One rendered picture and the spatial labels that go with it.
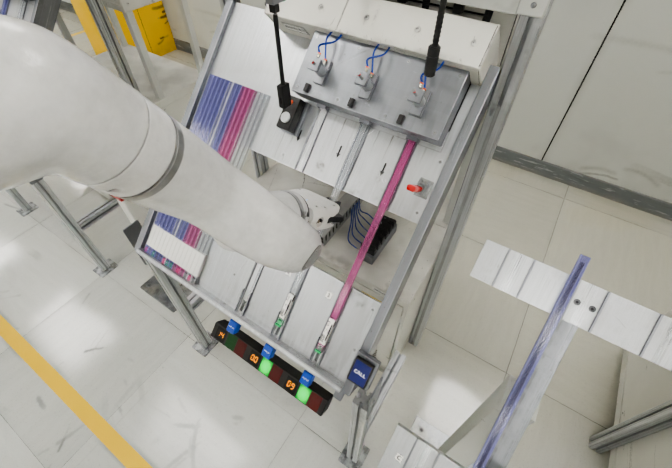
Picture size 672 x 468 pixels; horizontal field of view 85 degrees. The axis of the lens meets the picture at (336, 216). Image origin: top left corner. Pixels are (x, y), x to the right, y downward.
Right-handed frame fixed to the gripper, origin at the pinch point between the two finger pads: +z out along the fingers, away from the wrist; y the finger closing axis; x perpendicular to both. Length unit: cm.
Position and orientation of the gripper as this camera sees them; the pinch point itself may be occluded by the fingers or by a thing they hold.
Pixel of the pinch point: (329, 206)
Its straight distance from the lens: 80.5
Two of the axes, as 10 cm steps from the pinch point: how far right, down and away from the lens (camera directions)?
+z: 4.4, -1.0, 8.9
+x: -3.2, 9.1, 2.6
